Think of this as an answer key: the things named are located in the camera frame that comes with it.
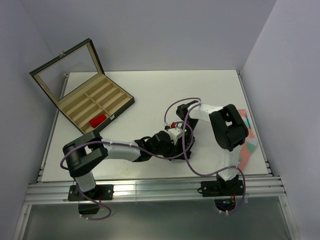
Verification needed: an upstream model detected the aluminium table frame rail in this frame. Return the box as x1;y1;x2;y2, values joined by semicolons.
23;175;287;205

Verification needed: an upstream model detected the small black box under rail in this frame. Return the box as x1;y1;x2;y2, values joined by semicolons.
78;203;100;216

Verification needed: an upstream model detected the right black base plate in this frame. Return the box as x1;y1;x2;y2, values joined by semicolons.
197;180;245;197

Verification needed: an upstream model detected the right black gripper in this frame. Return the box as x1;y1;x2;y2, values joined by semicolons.
177;118;199;158

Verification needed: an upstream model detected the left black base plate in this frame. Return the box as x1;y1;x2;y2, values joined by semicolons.
67;184;114;202

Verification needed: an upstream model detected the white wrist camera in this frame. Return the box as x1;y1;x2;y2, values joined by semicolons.
166;127;183;145
163;122;176;131

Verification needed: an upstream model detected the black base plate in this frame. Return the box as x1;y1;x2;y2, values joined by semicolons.
197;180;245;197
67;184;114;202

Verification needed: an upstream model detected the black compartment display box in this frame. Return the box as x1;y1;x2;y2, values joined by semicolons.
29;38;135;134

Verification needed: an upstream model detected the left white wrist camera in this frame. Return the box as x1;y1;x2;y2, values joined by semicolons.
166;127;183;145

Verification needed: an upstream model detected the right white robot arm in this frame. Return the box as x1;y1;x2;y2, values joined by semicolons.
176;100;249;195

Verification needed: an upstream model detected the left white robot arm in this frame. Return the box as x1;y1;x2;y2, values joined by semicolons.
62;127;195;200

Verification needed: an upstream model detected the pink patterned sock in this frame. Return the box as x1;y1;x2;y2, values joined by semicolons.
238;109;258;171

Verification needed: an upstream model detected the red santa sock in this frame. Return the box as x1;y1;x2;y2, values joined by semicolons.
89;114;107;128

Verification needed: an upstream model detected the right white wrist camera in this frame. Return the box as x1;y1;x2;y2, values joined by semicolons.
163;122;176;131

